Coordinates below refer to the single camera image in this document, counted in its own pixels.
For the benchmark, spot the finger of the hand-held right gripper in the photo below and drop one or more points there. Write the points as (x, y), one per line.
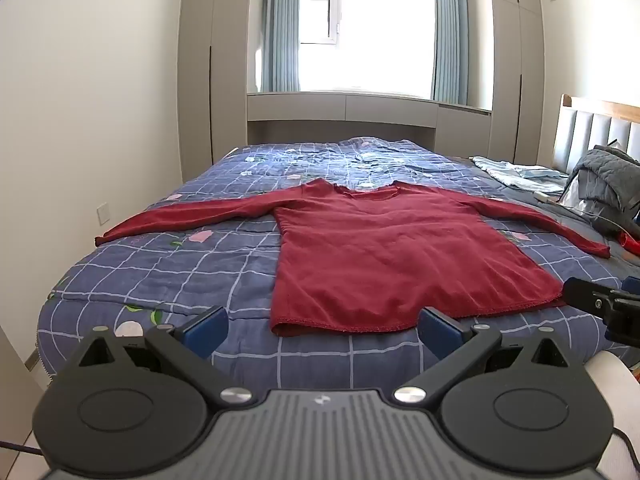
(592, 297)

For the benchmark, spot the light blue cloth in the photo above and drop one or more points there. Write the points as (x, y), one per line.
(520, 175)

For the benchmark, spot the white wall socket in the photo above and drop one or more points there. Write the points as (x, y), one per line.
(104, 212)

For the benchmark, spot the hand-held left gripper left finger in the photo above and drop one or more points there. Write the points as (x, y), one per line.
(209, 329)

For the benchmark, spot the white fleece garment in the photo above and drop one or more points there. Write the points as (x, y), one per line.
(617, 400)

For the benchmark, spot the grey padded headboard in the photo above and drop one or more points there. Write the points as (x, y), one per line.
(590, 132)

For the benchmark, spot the grey quilted jacket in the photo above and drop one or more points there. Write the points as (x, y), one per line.
(607, 180)

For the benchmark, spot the small red item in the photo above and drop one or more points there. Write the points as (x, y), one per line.
(631, 244)

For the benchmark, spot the red long-sleeve sweater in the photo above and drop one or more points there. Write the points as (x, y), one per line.
(390, 255)

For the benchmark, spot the blue-grey curtain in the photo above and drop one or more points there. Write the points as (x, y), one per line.
(449, 30)
(282, 25)

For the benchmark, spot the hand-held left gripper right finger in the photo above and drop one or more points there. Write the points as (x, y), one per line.
(436, 329)

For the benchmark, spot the tall grey wardrobe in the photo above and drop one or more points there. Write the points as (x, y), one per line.
(517, 70)
(212, 60)

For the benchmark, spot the window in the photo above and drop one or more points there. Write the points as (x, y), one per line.
(372, 25)

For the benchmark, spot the blue checked floral quilt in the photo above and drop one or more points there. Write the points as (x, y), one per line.
(150, 270)

